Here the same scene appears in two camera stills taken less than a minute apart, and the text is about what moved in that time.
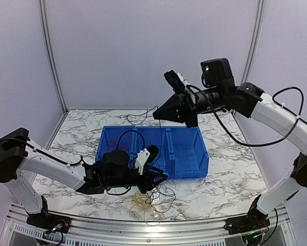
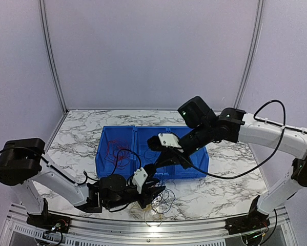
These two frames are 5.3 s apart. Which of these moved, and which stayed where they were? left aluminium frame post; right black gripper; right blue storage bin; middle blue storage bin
Moved: right black gripper
Stayed: left aluminium frame post; middle blue storage bin; right blue storage bin
